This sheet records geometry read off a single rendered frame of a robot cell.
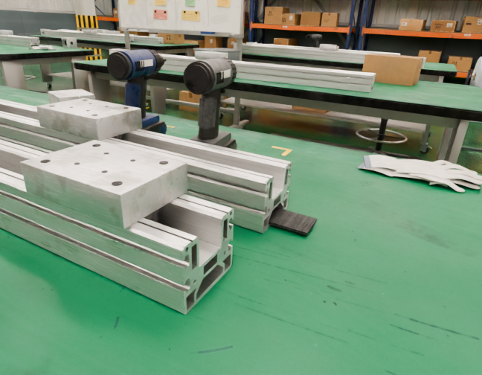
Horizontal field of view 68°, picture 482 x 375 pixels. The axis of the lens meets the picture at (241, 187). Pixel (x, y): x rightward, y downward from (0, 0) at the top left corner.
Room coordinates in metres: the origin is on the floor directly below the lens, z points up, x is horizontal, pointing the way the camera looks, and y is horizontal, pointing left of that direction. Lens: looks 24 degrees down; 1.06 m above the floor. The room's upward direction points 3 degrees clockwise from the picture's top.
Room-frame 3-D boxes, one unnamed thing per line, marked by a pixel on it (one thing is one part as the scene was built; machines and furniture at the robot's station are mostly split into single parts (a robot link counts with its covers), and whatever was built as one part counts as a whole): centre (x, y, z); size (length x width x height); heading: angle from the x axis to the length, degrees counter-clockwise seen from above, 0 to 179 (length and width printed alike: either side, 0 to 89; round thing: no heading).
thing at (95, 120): (0.68, 0.30, 0.87); 0.16 x 0.11 x 0.07; 63
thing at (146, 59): (0.89, 0.24, 0.89); 0.20 x 0.08 x 0.22; 161
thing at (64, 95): (0.96, 0.48, 0.83); 0.11 x 0.10 x 0.10; 132
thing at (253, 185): (0.68, 0.30, 0.82); 0.80 x 0.10 x 0.09; 63
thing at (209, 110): (0.76, 0.06, 0.89); 0.20 x 0.08 x 0.22; 161
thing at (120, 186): (0.40, 0.16, 0.87); 0.16 x 0.11 x 0.07; 63
